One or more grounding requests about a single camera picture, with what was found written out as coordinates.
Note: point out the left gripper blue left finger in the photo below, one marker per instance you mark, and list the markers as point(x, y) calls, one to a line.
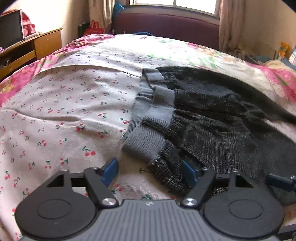
point(97, 182)

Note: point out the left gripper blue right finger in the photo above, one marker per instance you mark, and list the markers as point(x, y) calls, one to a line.
point(201, 183)

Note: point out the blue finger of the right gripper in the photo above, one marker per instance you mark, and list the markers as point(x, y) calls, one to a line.
point(284, 183)

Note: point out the cherry print white bedsheet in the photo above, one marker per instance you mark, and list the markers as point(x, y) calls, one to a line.
point(74, 114)

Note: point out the yellow orange package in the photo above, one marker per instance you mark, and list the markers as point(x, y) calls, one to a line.
point(283, 51)

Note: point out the wooden side cabinet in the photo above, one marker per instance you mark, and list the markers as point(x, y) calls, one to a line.
point(29, 50)

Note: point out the purple sofa by window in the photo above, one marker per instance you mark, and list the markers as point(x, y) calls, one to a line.
point(169, 23)

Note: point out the red shopping bag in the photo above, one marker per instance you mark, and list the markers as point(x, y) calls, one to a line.
point(94, 28)

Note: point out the pink cloth on cabinet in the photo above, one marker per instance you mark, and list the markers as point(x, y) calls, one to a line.
point(28, 27)

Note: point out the left beige curtain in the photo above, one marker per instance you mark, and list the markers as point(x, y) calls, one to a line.
point(101, 11)

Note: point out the beige curtain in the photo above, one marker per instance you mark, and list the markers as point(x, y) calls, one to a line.
point(232, 13)
point(101, 11)

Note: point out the right beige curtain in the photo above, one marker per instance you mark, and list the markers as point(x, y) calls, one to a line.
point(232, 13)

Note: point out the black monitor screen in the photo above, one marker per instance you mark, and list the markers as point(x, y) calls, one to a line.
point(11, 29)

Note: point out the blue bag by curtain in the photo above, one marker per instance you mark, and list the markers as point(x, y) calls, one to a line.
point(116, 10)

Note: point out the window with white frame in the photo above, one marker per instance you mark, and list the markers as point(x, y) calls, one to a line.
point(211, 7)

